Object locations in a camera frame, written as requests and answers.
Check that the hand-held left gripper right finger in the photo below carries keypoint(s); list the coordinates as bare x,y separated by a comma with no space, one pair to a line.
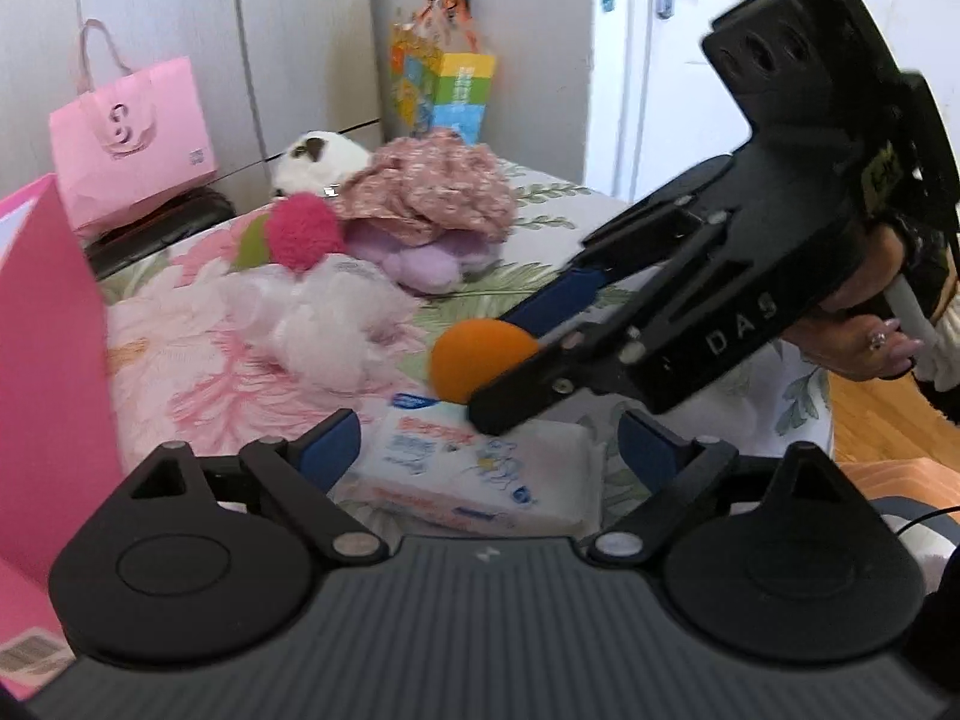
649,450

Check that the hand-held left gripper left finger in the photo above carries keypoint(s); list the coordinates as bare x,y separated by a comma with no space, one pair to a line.
330,446

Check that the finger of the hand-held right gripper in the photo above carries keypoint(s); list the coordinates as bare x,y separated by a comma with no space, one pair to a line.
559,300
540,390

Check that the orange foam ball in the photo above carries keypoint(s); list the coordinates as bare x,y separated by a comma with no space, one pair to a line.
469,360

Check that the wet wipes packet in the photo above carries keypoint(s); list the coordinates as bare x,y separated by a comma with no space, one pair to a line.
465,472

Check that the white plastic bag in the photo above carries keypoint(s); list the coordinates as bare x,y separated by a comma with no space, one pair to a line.
330,322

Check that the purple plush toy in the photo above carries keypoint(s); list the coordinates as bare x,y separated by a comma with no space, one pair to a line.
420,262

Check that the floral pink cloth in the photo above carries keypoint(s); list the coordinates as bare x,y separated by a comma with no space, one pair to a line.
435,180

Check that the pink fluffy pompom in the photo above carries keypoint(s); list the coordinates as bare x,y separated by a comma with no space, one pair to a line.
304,232

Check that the green foam ball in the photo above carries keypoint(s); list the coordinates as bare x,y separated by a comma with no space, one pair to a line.
251,244

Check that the pink storage box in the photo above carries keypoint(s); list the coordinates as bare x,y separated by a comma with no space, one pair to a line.
45,390

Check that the person's right hand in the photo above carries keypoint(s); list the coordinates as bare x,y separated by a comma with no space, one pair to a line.
855,349

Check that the floral bed sheet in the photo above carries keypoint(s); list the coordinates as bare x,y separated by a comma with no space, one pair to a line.
195,390

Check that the colourful gift bag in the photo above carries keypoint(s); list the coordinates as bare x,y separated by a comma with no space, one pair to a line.
450,90

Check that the white and brown plush toy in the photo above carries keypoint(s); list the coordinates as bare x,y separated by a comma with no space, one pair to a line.
315,165

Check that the black stool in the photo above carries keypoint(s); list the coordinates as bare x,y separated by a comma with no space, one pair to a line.
165,221

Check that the pink paper bag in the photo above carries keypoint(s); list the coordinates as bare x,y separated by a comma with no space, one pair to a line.
135,142

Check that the white wardrobe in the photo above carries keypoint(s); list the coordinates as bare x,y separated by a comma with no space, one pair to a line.
300,37

